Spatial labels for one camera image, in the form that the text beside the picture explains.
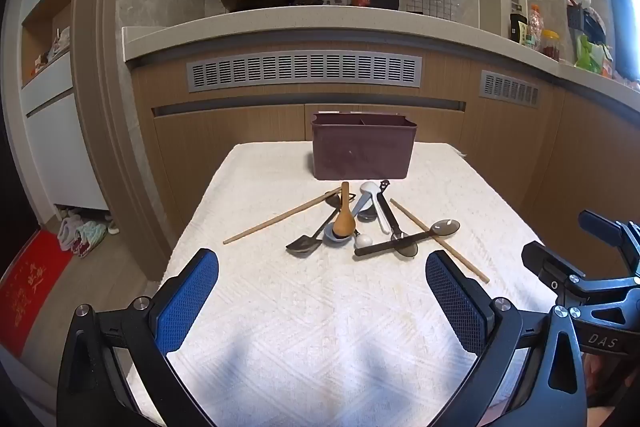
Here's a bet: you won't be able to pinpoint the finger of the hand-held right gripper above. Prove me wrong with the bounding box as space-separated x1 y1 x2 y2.
521 241 593 303
578 209 640 279

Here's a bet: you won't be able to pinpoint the short grey vent grille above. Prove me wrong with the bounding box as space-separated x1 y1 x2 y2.
479 70 541 110

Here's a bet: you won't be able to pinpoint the wooden spoon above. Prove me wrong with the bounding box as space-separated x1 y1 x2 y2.
332 181 357 238

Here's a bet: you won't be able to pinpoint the black handled fork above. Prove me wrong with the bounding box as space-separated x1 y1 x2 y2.
377 179 420 259

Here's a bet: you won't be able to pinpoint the brown plastic utensil holder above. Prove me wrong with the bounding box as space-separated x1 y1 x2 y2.
311 110 419 180

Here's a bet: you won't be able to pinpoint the dark storage rack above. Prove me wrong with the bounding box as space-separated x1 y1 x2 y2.
566 0 607 46

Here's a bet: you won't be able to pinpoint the black handled spoon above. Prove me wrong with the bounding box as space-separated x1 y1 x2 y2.
354 218 461 257

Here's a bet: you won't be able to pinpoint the white textured tablecloth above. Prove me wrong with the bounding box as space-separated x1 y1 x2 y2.
122 141 551 427

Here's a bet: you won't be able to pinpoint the green and pink slippers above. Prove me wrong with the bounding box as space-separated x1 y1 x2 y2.
72 221 109 258

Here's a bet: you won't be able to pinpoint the white shelf cabinet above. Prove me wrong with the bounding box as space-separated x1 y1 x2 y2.
20 0 109 214

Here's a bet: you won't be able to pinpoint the wooden chopstick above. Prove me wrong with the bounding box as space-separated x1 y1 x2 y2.
389 199 490 284
223 188 343 246

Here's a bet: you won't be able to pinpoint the dark sauce bottle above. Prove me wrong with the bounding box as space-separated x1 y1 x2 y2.
509 4 526 42

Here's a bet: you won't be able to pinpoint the white plastic spoon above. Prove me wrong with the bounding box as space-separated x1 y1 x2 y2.
360 181 392 235

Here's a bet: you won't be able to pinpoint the white slippers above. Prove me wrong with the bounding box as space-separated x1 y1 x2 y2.
56 215 84 252

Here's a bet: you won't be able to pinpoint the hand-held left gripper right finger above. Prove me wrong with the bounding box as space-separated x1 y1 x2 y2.
425 250 588 427

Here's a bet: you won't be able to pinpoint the shovel shaped metal spoon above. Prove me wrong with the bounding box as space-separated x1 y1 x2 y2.
285 193 359 257

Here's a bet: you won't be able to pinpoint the red doormat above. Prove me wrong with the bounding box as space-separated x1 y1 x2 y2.
0 229 76 358

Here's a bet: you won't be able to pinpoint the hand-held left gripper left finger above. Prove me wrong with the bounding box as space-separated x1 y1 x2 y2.
56 248 221 427

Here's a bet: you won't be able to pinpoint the clear bottle with orange cap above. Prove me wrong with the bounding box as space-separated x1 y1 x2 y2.
527 4 545 50

